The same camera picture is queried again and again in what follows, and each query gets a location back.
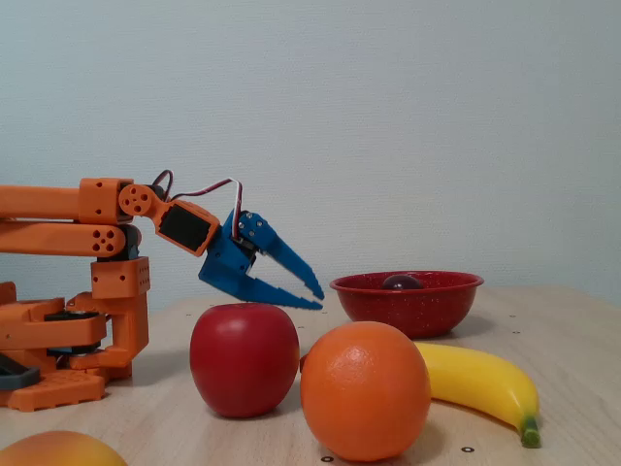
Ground orange fruit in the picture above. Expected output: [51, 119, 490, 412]
[299, 320, 433, 463]

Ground red speckled bowl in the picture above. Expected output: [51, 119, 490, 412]
[327, 270, 485, 340]

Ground dark purple plum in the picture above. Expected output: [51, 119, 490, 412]
[380, 274, 425, 291]

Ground white red servo cable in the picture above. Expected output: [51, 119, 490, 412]
[169, 178, 244, 229]

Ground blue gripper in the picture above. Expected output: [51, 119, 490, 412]
[197, 210, 326, 311]

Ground yellow-orange mango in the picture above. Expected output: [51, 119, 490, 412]
[0, 429, 128, 466]

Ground orange robot base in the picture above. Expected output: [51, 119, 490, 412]
[0, 281, 107, 414]

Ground red apple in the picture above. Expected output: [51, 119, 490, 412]
[189, 302, 301, 419]

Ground dark grey table clamp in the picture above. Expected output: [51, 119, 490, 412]
[0, 352, 41, 392]

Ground yellow banana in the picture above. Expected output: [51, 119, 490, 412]
[298, 341, 542, 449]

